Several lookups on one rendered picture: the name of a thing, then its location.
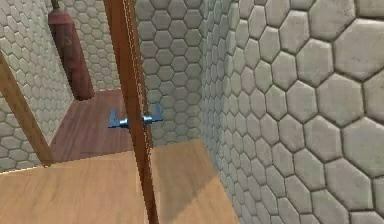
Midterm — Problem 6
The brown wooden room door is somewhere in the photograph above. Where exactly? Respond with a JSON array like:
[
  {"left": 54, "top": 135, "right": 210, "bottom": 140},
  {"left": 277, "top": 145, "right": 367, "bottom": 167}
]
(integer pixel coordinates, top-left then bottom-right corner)
[{"left": 102, "top": 0, "right": 160, "bottom": 224}]

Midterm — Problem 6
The red fire extinguisher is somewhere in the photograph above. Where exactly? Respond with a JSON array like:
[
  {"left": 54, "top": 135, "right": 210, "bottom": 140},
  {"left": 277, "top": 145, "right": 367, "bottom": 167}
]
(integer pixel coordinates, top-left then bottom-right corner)
[{"left": 47, "top": 0, "right": 96, "bottom": 102}]

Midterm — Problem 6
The blue door handle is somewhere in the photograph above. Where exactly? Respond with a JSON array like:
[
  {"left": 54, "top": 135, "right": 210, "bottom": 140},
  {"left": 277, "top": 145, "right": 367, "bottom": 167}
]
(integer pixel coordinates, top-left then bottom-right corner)
[
  {"left": 142, "top": 103, "right": 164, "bottom": 126},
  {"left": 107, "top": 109, "right": 130, "bottom": 129}
]

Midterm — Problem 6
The brown wooden door frame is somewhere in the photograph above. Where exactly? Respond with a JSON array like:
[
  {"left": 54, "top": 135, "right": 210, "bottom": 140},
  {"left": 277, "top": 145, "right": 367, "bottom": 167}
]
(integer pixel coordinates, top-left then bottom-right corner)
[{"left": 0, "top": 52, "right": 56, "bottom": 168}]

